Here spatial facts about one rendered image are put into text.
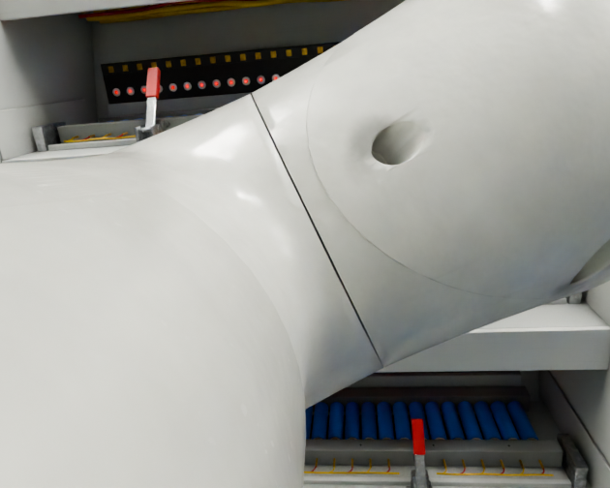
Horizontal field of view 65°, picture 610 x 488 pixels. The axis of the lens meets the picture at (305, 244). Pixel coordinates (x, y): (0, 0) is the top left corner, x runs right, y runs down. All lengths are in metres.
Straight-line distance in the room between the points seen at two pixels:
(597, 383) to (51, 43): 0.74
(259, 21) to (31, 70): 0.30
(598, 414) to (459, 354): 0.16
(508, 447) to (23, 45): 0.71
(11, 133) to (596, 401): 0.68
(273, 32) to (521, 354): 0.52
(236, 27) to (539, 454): 0.66
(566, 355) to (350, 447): 0.25
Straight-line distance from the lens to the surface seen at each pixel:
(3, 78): 0.64
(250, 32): 0.74
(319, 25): 0.72
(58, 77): 0.72
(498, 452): 0.61
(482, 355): 0.51
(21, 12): 0.64
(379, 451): 0.60
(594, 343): 0.54
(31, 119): 0.65
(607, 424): 0.58
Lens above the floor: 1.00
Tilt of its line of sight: 2 degrees down
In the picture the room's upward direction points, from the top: 3 degrees counter-clockwise
